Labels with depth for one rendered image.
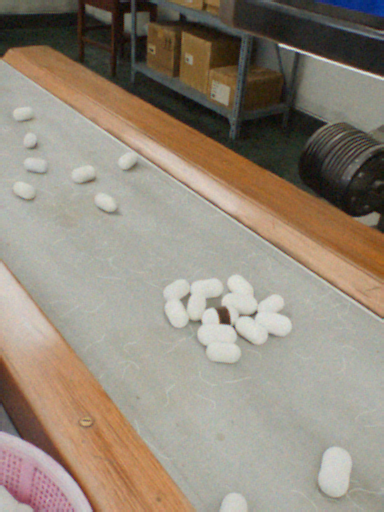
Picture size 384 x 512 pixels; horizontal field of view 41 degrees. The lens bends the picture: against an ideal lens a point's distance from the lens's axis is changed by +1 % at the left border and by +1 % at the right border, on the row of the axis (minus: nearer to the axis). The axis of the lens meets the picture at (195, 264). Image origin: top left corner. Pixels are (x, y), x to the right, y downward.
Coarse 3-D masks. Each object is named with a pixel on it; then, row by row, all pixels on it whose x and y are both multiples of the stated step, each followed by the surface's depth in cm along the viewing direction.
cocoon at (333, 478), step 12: (324, 456) 39; (336, 456) 39; (348, 456) 39; (324, 468) 38; (336, 468) 38; (348, 468) 38; (324, 480) 37; (336, 480) 37; (348, 480) 38; (336, 492) 37
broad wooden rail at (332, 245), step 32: (32, 64) 112; (64, 64) 113; (64, 96) 101; (96, 96) 98; (128, 96) 100; (128, 128) 88; (160, 128) 88; (160, 160) 81; (192, 160) 78; (224, 160) 79; (224, 192) 72; (256, 192) 71; (288, 192) 72; (256, 224) 68; (288, 224) 65; (320, 224) 66; (352, 224) 66; (320, 256) 61; (352, 256) 60; (352, 288) 58
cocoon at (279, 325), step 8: (264, 312) 51; (272, 312) 52; (256, 320) 51; (264, 320) 51; (272, 320) 51; (280, 320) 51; (288, 320) 51; (272, 328) 51; (280, 328) 50; (288, 328) 51; (280, 336) 51
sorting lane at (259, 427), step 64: (0, 64) 117; (0, 128) 88; (64, 128) 91; (0, 192) 71; (64, 192) 72; (128, 192) 74; (192, 192) 75; (0, 256) 59; (64, 256) 60; (128, 256) 61; (192, 256) 62; (256, 256) 63; (64, 320) 51; (128, 320) 52; (320, 320) 54; (128, 384) 45; (192, 384) 46; (256, 384) 46; (320, 384) 47; (192, 448) 40; (256, 448) 41; (320, 448) 42
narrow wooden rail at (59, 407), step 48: (0, 288) 50; (0, 336) 45; (48, 336) 46; (0, 384) 48; (48, 384) 41; (96, 384) 42; (48, 432) 38; (96, 432) 38; (96, 480) 35; (144, 480) 35
